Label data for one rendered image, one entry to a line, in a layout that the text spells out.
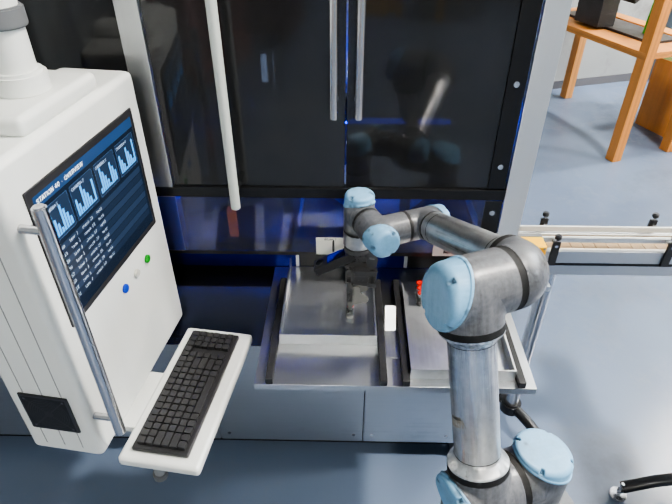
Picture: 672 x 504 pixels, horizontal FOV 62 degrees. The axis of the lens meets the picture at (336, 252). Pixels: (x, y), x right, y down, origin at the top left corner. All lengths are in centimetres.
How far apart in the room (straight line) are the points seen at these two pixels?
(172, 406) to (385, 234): 69
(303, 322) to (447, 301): 73
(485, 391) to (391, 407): 113
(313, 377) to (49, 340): 61
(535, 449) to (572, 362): 172
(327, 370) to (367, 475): 93
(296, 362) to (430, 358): 35
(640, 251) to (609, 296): 138
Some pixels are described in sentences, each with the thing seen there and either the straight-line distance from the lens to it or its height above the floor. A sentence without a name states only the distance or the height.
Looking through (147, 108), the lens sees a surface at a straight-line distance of 150.
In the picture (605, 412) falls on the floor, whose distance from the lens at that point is 274.
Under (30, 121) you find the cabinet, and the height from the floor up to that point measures 157.
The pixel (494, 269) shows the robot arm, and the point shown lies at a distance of 93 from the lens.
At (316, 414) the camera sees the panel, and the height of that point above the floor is 25.
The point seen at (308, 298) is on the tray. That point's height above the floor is 88.
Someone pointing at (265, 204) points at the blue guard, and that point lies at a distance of 156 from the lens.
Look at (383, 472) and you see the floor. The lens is 232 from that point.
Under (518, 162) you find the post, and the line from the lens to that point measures 154.
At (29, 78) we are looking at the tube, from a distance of 119.
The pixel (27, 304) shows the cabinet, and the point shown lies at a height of 127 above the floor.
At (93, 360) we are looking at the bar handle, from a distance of 123.
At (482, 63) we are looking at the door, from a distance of 142.
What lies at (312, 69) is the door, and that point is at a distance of 140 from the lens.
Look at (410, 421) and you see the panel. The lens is 219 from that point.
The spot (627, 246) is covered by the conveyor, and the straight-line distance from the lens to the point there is 200.
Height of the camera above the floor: 195
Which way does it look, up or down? 36 degrees down
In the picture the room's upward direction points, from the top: straight up
